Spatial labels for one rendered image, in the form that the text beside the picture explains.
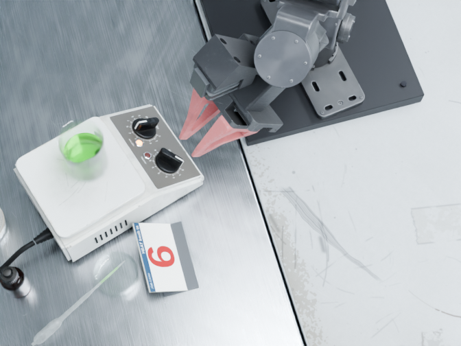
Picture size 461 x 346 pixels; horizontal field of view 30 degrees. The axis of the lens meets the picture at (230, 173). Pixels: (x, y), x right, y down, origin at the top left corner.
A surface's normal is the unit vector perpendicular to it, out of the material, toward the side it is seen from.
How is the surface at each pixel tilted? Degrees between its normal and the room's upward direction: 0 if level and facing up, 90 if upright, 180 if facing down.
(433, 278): 0
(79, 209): 0
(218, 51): 39
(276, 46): 45
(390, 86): 2
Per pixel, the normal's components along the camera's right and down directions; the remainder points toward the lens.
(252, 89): -0.51, 0.03
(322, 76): 0.00, -0.36
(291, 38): -0.23, 0.35
